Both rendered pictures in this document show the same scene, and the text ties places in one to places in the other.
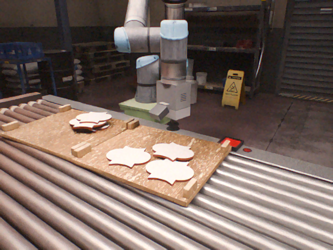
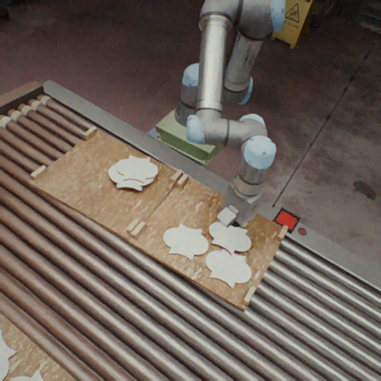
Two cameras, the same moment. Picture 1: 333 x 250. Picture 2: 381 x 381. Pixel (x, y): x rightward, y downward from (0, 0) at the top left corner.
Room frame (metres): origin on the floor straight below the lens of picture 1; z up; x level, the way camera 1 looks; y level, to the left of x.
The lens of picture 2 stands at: (0.03, 0.24, 1.94)
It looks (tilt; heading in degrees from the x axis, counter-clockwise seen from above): 47 degrees down; 352
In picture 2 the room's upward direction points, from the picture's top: 11 degrees clockwise
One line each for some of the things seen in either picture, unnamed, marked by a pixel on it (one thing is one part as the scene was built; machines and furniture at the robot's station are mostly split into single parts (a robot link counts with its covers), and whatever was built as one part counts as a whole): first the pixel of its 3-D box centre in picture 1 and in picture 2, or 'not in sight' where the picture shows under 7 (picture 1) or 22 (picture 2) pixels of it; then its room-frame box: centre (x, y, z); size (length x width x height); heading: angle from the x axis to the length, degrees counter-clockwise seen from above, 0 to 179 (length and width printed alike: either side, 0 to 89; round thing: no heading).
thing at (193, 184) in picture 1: (190, 187); (248, 295); (0.54, -0.06, 0.95); 0.06 x 0.02 x 0.03; 149
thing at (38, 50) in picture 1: (20, 50); not in sight; (3.82, 2.12, 0.96); 0.50 x 0.38 x 0.21; 73
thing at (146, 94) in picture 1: (148, 90); (193, 107); (1.35, 0.10, 1.00); 0.15 x 0.15 x 0.10
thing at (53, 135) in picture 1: (71, 129); (110, 179); (0.97, 0.39, 0.93); 0.41 x 0.35 x 0.02; 60
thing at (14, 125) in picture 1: (10, 126); (39, 173); (0.95, 0.63, 0.95); 0.06 x 0.02 x 0.03; 150
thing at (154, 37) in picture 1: (168, 39); (247, 134); (0.84, 0.00, 1.29); 0.11 x 0.11 x 0.08; 89
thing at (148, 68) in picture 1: (148, 68); (199, 83); (1.35, 0.09, 1.11); 0.13 x 0.12 x 0.14; 89
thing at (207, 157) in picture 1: (155, 154); (211, 235); (0.75, 0.04, 0.93); 0.41 x 0.35 x 0.02; 59
